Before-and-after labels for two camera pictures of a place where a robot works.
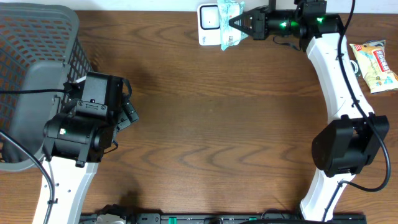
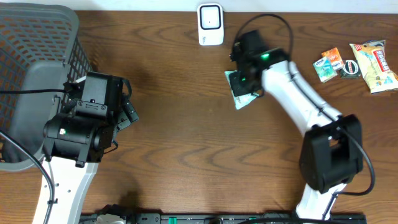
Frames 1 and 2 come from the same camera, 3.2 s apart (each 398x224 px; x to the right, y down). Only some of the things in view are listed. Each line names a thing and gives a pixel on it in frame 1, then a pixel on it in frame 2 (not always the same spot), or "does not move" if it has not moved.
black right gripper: x=257 y=27 → x=238 y=89
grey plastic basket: x=40 y=48 does not move
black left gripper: x=130 y=112 does not move
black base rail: x=239 y=218 does not move
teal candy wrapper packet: x=229 y=35 → x=239 y=101
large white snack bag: x=372 y=60 does not move
